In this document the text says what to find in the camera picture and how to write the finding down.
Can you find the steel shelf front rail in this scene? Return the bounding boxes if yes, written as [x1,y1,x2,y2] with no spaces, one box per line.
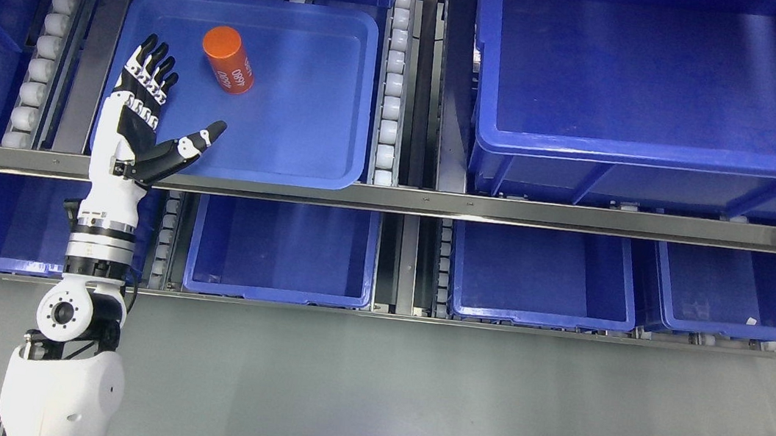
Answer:
[0,147,776,254]

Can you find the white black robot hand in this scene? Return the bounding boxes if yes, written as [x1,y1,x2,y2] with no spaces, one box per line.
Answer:
[68,26,238,248]

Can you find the white roller track centre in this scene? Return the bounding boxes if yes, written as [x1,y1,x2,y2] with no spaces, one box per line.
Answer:
[371,0,414,187]

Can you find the white roller track left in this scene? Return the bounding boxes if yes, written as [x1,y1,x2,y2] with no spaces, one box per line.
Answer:
[0,0,85,150]

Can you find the orange cylindrical capacitor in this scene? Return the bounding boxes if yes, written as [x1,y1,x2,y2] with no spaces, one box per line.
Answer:
[202,25,254,95]

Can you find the white roller track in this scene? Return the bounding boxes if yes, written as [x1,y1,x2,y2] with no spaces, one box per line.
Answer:
[371,0,414,187]
[0,0,85,150]

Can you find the large blue bin upper right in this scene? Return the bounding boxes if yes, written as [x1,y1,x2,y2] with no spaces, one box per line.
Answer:
[468,0,776,223]

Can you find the blue bin lower far right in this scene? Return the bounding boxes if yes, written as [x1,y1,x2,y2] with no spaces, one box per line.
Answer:
[631,240,776,342]

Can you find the shallow blue tray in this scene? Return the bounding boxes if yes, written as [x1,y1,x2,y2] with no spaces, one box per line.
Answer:
[106,0,381,190]

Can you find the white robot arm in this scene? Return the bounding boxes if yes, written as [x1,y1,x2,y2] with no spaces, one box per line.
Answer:
[0,218,136,436]

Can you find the blue bin lower right centre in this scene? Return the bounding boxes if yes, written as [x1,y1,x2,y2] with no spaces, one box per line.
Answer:
[449,221,636,332]

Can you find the blue bin lower left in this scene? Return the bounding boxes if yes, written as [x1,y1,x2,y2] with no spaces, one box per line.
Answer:
[0,171,164,290]

